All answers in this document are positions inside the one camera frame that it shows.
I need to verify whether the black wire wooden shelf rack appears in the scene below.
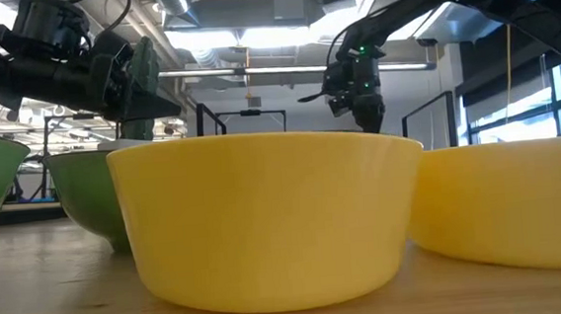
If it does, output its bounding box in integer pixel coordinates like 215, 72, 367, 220
195, 85, 459, 167

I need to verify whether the long ceiling light strip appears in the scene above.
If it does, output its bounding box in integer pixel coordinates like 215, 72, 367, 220
158, 50, 437, 90

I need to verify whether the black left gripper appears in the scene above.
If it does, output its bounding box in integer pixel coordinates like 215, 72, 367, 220
49, 44, 184, 127

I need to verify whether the black left camera cable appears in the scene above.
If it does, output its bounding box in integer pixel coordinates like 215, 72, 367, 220
100, 0, 135, 36

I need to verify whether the black framed window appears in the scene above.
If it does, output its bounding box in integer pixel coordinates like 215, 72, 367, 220
461, 52, 561, 147

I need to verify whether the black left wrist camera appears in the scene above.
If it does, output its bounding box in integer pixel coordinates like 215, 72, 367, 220
87, 27, 136, 68

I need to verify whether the grey ceiling box unit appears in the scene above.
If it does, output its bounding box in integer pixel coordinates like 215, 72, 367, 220
272, 0, 309, 23

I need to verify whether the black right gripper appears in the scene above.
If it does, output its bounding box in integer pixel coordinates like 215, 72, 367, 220
320, 41, 391, 137

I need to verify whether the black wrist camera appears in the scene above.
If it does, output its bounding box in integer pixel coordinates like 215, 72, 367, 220
328, 91, 357, 119
87, 27, 136, 68

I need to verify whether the green cactus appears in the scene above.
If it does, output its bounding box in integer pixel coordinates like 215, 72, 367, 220
113, 35, 166, 143

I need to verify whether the yellow hanging cord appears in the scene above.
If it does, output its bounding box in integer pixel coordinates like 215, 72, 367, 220
498, 24, 519, 125

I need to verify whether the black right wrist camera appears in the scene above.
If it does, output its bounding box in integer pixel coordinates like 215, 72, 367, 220
328, 91, 357, 119

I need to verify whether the yellow mini bowl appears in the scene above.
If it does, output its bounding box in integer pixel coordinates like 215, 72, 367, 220
403, 137, 561, 282
106, 120, 436, 314

